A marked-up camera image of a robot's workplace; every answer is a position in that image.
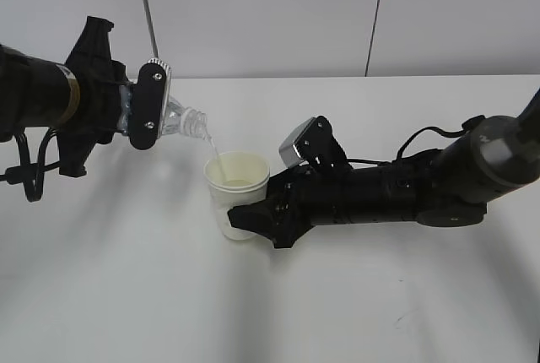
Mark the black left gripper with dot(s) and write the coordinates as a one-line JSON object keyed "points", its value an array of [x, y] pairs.
{"points": [[99, 79]]}

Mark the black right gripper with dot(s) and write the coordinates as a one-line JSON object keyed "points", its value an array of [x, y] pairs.
{"points": [[297, 200]]}

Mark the white paper cup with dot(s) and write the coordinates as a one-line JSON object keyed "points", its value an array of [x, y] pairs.
{"points": [[235, 178]]}

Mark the clear green-label water bottle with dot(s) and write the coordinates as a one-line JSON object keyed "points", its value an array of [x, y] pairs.
{"points": [[175, 120]]}

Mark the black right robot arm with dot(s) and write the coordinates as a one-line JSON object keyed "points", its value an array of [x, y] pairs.
{"points": [[443, 188]]}

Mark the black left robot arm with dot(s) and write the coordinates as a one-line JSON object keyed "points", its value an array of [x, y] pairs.
{"points": [[35, 93]]}

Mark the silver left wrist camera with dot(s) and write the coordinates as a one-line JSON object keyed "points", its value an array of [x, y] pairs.
{"points": [[148, 102]]}

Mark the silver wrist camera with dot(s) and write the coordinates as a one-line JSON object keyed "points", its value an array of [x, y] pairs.
{"points": [[312, 142], [148, 102]]}

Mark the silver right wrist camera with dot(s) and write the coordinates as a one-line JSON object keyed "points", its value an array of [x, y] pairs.
{"points": [[312, 142]]}

